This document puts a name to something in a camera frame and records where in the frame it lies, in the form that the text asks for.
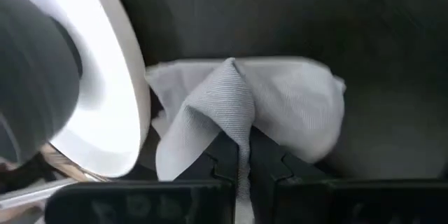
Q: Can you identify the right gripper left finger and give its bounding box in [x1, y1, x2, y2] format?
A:
[174, 131, 241, 186]

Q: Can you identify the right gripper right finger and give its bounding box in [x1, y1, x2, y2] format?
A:
[248, 127, 332, 186]

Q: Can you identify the white round plate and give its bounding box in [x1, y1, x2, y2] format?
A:
[0, 0, 152, 179]

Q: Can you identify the black plastic tray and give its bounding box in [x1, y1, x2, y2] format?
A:
[104, 0, 448, 183]

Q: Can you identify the black bowl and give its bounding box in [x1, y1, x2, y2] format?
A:
[0, 0, 84, 166]

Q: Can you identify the grey cloth napkin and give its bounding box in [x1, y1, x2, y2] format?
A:
[144, 56, 348, 224]

